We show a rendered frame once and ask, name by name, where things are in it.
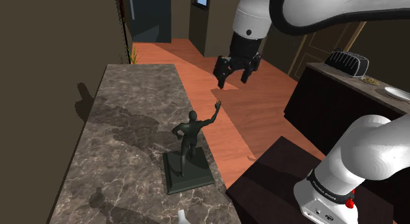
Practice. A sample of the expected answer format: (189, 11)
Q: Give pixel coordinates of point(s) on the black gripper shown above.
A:
(244, 49)

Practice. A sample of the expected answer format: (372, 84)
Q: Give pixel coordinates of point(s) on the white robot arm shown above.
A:
(362, 153)

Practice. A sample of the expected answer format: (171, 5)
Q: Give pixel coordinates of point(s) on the dark door with small window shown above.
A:
(198, 28)

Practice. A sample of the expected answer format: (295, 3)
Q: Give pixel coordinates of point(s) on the dark sideboard with toaster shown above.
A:
(320, 105)

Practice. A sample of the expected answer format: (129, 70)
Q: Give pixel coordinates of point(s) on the small green plant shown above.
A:
(133, 56)

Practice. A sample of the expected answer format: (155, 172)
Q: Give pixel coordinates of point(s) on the dark green human figure statue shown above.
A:
(187, 175)

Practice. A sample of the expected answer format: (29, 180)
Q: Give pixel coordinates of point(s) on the dark robot stand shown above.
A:
(266, 181)

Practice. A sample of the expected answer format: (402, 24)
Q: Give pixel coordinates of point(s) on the dark door with tan frame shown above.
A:
(320, 40)

